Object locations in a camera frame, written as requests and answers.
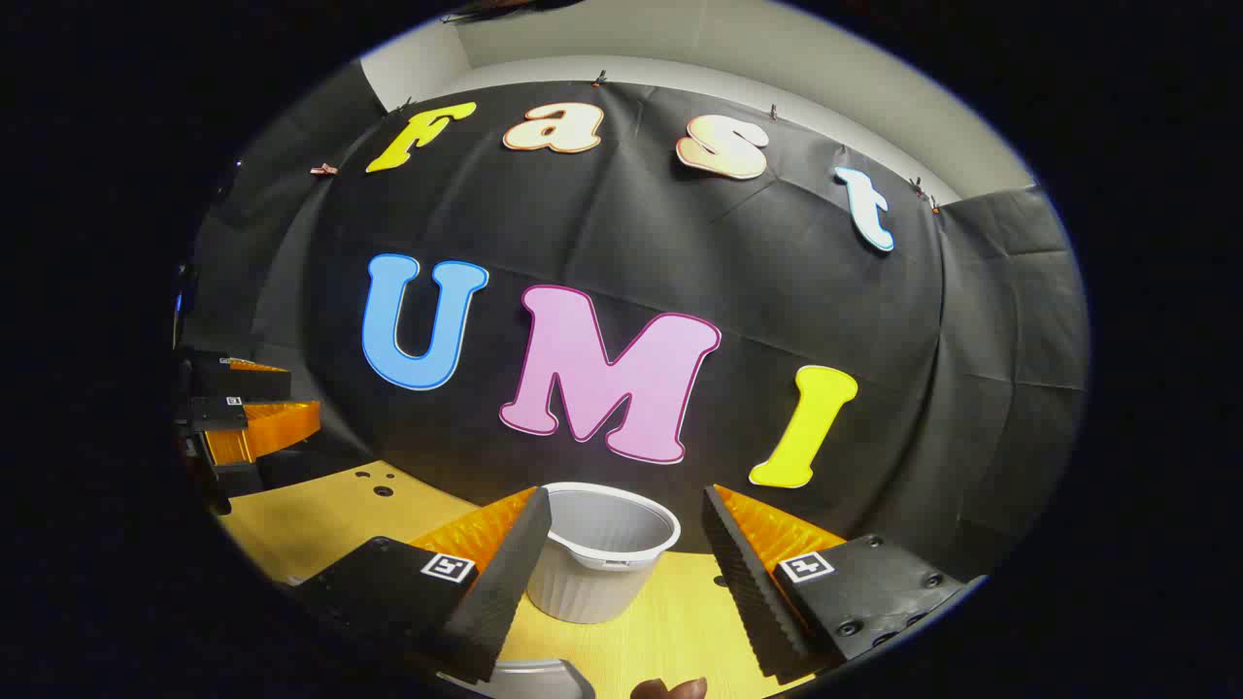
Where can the yellow wooden desktop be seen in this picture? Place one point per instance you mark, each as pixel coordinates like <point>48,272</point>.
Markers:
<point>320,524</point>

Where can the grey plastic dustpan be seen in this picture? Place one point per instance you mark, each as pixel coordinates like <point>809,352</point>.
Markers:
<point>529,680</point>

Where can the white ribbed garbage bin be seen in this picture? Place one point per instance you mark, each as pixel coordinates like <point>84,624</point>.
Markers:
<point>597,549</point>

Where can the black backdrop cloth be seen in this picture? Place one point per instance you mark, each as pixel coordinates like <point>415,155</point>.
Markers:
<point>631,223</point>

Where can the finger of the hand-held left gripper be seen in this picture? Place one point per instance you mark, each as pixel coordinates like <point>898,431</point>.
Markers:
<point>248,381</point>
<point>272,432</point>

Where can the small red clip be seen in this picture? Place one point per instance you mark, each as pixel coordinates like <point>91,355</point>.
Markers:
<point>323,169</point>

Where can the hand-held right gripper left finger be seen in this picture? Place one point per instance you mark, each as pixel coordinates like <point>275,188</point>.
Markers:
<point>500,592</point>

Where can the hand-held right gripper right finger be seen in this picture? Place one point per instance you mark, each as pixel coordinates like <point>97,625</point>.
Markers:
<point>743,582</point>

